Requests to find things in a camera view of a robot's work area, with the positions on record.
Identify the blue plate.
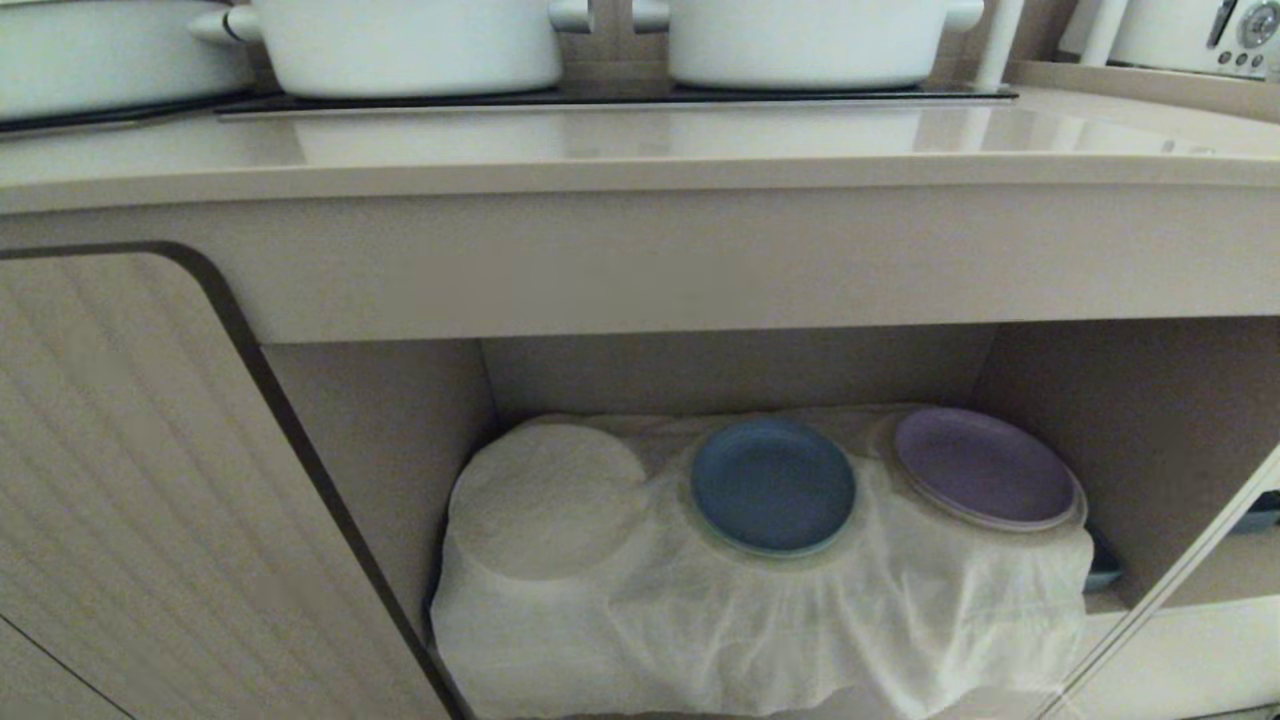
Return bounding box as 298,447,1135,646
689,418,858,557

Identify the purple plate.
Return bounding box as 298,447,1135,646
892,406,1081,532

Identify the black induction cooktop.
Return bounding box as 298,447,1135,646
0,84,1019,135

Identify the white cloth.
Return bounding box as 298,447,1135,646
430,404,1097,720

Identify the white cooking pot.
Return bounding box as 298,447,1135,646
188,0,597,100
631,0,986,91

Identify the dark blue bowl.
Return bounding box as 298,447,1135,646
1083,527,1124,593

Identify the beige cabinet door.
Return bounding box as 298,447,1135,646
0,241,471,720

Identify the glass cabinet door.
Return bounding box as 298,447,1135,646
1035,445,1280,720

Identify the white frying pan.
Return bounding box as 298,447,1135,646
0,0,257,123

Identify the white toaster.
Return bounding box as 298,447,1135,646
1108,0,1280,80

